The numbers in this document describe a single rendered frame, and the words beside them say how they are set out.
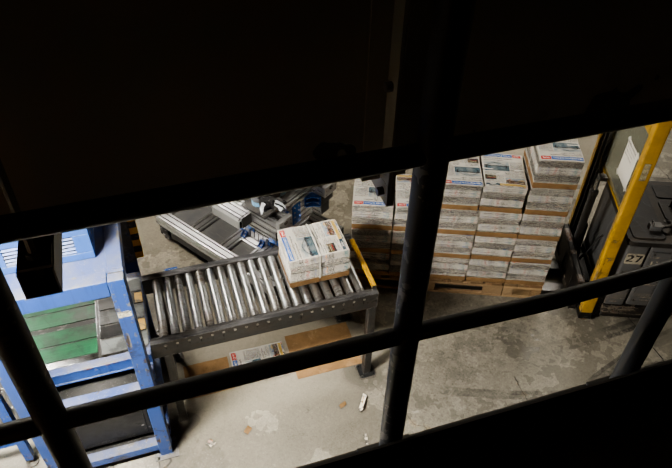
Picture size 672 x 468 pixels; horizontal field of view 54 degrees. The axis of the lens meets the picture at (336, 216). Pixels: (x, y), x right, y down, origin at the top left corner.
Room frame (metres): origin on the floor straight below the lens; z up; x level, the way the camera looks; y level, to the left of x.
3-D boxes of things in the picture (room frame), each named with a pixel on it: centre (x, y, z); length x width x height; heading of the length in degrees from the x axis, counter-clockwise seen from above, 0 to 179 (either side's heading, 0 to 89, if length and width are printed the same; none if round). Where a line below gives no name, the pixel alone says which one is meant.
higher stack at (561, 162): (3.53, -1.43, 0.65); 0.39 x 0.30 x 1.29; 177
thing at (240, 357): (2.67, 0.49, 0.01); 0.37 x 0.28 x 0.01; 109
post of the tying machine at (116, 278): (2.03, 1.00, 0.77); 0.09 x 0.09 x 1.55; 19
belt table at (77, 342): (2.35, 1.42, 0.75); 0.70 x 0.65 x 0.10; 109
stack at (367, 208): (3.57, -0.70, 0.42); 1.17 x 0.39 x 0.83; 87
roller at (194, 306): (2.55, 0.83, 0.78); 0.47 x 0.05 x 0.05; 19
